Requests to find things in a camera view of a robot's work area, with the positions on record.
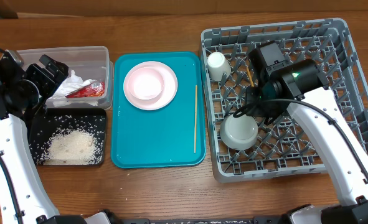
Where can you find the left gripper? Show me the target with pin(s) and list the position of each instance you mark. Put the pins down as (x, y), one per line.
(48, 81)

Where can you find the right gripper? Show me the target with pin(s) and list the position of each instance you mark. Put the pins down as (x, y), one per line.
(256, 109)

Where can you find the white napkin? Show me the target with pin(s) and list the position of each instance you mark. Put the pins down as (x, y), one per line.
(71, 84)

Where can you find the red snack wrapper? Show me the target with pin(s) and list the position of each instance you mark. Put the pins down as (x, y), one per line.
(91, 90)

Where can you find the grey bowl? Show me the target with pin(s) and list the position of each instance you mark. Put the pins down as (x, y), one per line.
(239, 133)

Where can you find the small white cup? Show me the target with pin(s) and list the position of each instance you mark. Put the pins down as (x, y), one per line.
(218, 65)

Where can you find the white rice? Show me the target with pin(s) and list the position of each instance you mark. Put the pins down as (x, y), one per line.
(71, 146)

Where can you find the wooden chopstick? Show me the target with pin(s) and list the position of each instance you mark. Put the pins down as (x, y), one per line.
(250, 77)
(195, 120)

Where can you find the small pink bowl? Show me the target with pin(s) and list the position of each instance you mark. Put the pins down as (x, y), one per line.
(146, 84)

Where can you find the pink plate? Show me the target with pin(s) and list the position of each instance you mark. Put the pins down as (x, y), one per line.
(168, 94)

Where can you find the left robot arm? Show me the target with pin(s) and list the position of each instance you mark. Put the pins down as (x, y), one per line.
(23, 94)

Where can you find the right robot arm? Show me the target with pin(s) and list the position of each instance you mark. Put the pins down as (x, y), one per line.
(303, 91)

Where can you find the clear plastic bin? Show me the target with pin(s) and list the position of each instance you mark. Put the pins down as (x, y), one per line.
(90, 62)

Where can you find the grey dish rack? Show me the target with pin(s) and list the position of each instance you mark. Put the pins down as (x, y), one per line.
(282, 148)

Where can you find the black plastic tray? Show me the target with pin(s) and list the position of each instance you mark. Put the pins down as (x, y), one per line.
(99, 118)

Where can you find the teal serving tray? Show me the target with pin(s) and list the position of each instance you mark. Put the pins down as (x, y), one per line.
(163, 137)

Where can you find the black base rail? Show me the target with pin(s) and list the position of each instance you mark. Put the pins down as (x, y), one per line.
(270, 219)

